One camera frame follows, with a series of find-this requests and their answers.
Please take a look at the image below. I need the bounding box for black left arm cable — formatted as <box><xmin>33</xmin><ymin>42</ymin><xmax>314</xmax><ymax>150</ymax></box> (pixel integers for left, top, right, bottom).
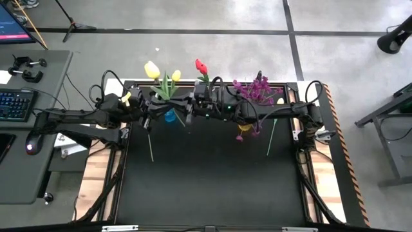
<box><xmin>88</xmin><ymin>69</ymin><xmax>129</xmax><ymax>107</ymax></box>

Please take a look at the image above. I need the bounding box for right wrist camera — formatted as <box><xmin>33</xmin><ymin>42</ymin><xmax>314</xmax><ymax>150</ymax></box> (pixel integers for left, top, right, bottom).
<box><xmin>194</xmin><ymin>82</ymin><xmax>211</xmax><ymax>97</ymax></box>

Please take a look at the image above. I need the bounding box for black aluminium table frame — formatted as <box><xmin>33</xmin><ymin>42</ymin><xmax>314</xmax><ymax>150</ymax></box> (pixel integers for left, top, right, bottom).
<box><xmin>73</xmin><ymin>79</ymin><xmax>345</xmax><ymax>232</ymax></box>

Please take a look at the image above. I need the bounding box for red artificial tulip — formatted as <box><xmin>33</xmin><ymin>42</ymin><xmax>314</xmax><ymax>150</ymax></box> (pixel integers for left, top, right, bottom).
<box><xmin>194</xmin><ymin>58</ymin><xmax>210</xmax><ymax>86</ymax></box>
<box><xmin>198</xmin><ymin>63</ymin><xmax>211</xmax><ymax>86</ymax></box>

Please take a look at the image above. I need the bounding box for long wooden stick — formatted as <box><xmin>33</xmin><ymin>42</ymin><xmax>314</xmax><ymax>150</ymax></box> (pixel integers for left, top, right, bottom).
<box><xmin>12</xmin><ymin>0</ymin><xmax>49</xmax><ymax>51</ymax></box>

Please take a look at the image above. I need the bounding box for blue glass vase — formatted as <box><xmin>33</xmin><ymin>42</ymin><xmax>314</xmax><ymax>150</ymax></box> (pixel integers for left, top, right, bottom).
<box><xmin>164</xmin><ymin>108</ymin><xmax>178</xmax><ymax>123</ymax></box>

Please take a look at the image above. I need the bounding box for purple artificial flower bunch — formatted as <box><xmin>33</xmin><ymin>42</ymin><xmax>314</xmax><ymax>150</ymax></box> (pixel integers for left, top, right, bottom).
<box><xmin>232</xmin><ymin>75</ymin><xmax>274</xmax><ymax>107</ymax></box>
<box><xmin>232</xmin><ymin>75</ymin><xmax>284</xmax><ymax>142</ymax></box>

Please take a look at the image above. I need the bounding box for dark metal table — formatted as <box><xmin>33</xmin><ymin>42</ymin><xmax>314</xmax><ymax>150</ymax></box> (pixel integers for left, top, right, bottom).
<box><xmin>355</xmin><ymin>82</ymin><xmax>412</xmax><ymax>188</ymax></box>

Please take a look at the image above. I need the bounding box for computer monitor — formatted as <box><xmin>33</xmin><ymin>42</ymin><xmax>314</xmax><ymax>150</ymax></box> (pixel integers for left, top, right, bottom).
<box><xmin>0</xmin><ymin>3</ymin><xmax>36</xmax><ymax>44</ymax></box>

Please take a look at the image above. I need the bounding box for white paper sheet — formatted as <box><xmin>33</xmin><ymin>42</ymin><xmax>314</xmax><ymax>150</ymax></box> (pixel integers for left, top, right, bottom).
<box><xmin>53</xmin><ymin>132</ymin><xmax>88</xmax><ymax>159</ymax></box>
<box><xmin>0</xmin><ymin>70</ymin><xmax>13</xmax><ymax>85</ymax></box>

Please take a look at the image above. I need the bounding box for wooden bench top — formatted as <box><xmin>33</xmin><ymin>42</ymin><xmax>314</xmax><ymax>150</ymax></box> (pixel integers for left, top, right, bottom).
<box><xmin>72</xmin><ymin>79</ymin><xmax>347</xmax><ymax>223</ymax></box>

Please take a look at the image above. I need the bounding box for black tripod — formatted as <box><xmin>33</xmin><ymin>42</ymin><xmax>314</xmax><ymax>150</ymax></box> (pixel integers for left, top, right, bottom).
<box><xmin>53</xmin><ymin>0</ymin><xmax>97</xmax><ymax>43</ymax></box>

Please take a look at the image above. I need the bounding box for silver aluminium rail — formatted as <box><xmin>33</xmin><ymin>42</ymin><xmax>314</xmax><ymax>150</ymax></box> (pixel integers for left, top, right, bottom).
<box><xmin>102</xmin><ymin>224</ymin><xmax>139</xmax><ymax>232</ymax></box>
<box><xmin>282</xmin><ymin>226</ymin><xmax>319</xmax><ymax>232</ymax></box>

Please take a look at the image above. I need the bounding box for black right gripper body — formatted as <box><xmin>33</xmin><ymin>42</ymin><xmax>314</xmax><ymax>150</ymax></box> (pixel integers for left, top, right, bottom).
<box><xmin>194</xmin><ymin>92</ymin><xmax>226</xmax><ymax>119</ymax></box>

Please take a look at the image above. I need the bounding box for black backlit keyboard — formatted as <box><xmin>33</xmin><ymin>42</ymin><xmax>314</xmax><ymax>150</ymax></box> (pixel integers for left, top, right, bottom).
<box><xmin>0</xmin><ymin>88</ymin><xmax>39</xmax><ymax>122</ymax></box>

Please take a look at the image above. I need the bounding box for green artificial flower stem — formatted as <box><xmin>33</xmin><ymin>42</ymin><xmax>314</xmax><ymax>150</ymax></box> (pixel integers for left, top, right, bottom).
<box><xmin>147</xmin><ymin>133</ymin><xmax>155</xmax><ymax>163</ymax></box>

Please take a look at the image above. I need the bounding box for orange black hazard tape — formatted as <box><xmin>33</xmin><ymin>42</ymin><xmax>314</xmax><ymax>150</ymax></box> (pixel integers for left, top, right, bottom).
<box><xmin>323</xmin><ymin>83</ymin><xmax>371</xmax><ymax>227</ymax></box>

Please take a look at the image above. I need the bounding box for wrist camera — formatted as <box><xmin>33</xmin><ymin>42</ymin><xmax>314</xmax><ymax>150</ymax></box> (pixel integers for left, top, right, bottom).
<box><xmin>128</xmin><ymin>87</ymin><xmax>145</xmax><ymax>101</ymax></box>
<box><xmin>194</xmin><ymin>82</ymin><xmax>211</xmax><ymax>97</ymax></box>

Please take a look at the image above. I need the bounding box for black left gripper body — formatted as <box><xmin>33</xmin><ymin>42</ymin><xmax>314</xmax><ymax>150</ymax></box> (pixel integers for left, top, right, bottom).
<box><xmin>141</xmin><ymin>96</ymin><xmax>168</xmax><ymax>122</ymax></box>

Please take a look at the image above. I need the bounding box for black floor post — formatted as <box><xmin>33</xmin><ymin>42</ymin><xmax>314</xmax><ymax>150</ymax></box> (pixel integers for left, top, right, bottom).
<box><xmin>377</xmin><ymin>14</ymin><xmax>412</xmax><ymax>55</ymax></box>

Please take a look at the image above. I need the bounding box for grey desk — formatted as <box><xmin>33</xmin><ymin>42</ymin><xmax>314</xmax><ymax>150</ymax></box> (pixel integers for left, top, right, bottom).
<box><xmin>0</xmin><ymin>50</ymin><xmax>74</xmax><ymax>206</ymax></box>

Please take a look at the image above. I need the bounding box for black C-clamp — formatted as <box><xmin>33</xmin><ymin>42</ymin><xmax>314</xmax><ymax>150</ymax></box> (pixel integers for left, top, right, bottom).
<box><xmin>12</xmin><ymin>55</ymin><xmax>48</xmax><ymax>68</ymax></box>
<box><xmin>8</xmin><ymin>66</ymin><xmax>44</xmax><ymax>84</ymax></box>

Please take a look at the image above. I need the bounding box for black computer mouse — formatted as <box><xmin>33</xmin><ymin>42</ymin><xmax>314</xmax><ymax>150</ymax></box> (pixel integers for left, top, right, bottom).
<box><xmin>24</xmin><ymin>132</ymin><xmax>44</xmax><ymax>156</ymax></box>

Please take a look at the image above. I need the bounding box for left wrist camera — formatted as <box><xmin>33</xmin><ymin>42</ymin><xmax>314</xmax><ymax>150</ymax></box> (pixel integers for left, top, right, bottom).
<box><xmin>128</xmin><ymin>87</ymin><xmax>145</xmax><ymax>101</ymax></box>

